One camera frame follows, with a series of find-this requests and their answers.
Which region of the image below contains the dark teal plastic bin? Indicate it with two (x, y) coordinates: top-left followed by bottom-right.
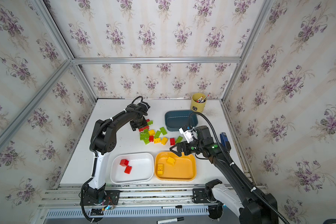
(164, 110), (193, 132)

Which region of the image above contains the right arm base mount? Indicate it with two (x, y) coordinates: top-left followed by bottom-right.
(192, 179), (224, 220)

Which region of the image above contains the black marker pen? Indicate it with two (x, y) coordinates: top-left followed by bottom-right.
(156, 217), (184, 224)

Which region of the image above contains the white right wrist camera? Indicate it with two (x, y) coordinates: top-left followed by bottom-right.
(179, 126), (194, 143)

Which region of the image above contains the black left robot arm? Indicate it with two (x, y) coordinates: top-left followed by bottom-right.
(82, 96), (150, 191)

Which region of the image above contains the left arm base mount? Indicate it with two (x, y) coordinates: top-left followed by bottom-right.
(79, 190), (120, 220)

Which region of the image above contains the yellow pen cup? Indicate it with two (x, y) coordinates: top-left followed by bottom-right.
(190, 93), (206, 113)

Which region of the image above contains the yellow plastic tray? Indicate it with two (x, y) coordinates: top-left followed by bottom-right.
(155, 152), (197, 181)

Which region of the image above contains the yellow curved lego brick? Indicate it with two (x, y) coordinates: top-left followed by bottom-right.
(157, 164), (163, 175)

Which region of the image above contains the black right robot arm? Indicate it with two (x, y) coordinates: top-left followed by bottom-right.
(170, 112), (289, 224)

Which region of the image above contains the white plastic tray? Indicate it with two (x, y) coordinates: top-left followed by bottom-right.
(110, 153), (154, 184)

